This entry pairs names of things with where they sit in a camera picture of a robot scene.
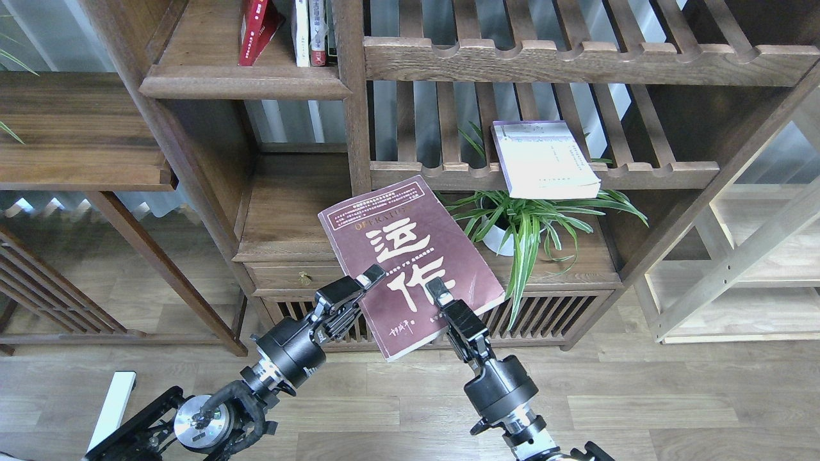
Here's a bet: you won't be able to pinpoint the dark upright book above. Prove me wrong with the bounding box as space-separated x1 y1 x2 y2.
325 0 339 65

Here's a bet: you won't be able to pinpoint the dark wooden bookshelf cabinet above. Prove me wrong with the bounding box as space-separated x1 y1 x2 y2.
80 1 818 350

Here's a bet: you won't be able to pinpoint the white plant pot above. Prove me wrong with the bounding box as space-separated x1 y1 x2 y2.
473 191 546 256

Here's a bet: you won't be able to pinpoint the maroon book with white characters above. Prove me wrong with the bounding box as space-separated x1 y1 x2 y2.
318 175 505 361

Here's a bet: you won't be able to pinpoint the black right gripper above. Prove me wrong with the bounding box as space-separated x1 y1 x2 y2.
425 277 495 373

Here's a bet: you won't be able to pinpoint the white table leg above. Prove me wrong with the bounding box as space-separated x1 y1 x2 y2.
87 371 136 451

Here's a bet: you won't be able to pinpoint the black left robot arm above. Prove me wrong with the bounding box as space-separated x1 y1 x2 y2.
85 264 386 460

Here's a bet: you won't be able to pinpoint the spider plant green leaves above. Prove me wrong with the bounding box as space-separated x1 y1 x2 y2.
449 120 648 326

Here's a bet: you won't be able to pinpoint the red book with photos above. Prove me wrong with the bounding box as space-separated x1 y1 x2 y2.
238 1 285 67

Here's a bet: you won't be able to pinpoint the pale lavender book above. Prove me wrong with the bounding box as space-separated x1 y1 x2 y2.
492 120 600 200

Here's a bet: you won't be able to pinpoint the red and white upright book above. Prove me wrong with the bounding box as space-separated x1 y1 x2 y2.
307 0 328 67

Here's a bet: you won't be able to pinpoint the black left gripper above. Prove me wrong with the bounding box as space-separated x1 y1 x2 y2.
309 264 386 346

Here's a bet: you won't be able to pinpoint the brass drawer knob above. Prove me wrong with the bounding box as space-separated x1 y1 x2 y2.
298 271 313 286

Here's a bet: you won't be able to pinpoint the dark slatted wooden rack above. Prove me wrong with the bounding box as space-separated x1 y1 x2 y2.
1 227 154 356

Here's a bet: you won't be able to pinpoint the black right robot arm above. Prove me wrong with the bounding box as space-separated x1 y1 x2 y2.
427 278 612 460

